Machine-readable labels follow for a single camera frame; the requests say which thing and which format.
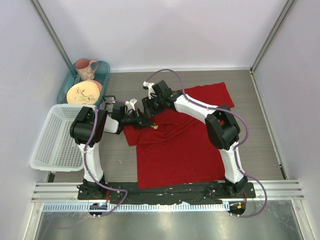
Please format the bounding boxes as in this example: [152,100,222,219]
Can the aluminium extrusion rail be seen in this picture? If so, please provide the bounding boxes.
[31,180,305,202]

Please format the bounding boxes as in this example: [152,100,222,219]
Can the red t-shirt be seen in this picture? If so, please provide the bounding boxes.
[124,82,234,189]

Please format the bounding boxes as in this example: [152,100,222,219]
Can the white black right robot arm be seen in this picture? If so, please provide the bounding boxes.
[142,80,248,198]

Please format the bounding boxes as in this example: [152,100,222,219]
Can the pink floral mug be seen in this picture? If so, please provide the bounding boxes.
[75,58,98,81]

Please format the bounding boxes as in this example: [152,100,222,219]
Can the pink plate under yellow plate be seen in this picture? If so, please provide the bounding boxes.
[91,80,103,93]

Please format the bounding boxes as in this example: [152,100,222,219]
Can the white slotted cable duct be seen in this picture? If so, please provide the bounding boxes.
[42,201,230,213]

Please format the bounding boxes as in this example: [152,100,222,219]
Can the black box with red brooch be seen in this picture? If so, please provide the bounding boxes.
[100,95,116,112]

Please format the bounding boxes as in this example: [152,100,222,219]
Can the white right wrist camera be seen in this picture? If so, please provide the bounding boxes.
[142,81,156,99]

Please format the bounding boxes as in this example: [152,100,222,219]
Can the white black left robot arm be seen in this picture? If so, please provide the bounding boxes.
[70,99,158,200]

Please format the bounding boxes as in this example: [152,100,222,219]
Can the right aluminium corner post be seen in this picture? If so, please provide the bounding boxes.
[250,0,297,74]

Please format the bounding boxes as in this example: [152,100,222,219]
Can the yellow floral plate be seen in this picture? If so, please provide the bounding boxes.
[66,81,100,105]

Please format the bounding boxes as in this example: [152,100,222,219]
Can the white perforated plastic basket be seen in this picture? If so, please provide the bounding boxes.
[30,103,84,172]

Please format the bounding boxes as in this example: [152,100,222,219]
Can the left aluminium corner post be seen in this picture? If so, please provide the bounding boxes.
[29,0,72,69]

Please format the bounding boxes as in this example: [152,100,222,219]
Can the aluminium corner post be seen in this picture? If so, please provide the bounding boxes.
[29,0,72,69]
[250,0,297,74]

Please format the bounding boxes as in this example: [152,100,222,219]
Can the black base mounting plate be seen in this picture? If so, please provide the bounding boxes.
[76,181,256,205]

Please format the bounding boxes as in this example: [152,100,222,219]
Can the red gold maple leaf brooch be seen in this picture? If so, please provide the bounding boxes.
[151,124,159,130]

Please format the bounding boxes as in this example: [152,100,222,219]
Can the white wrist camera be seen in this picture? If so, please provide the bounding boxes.
[142,81,156,99]
[125,98,138,111]

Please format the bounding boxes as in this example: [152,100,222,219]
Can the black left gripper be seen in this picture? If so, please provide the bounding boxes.
[121,108,154,130]

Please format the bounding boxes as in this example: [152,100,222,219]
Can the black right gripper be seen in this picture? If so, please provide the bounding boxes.
[142,94,166,119]

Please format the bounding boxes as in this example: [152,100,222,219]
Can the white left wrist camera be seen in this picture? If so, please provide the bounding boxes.
[125,98,138,111]

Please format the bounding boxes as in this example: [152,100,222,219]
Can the teal plastic tray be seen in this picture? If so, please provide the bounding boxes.
[56,58,110,106]

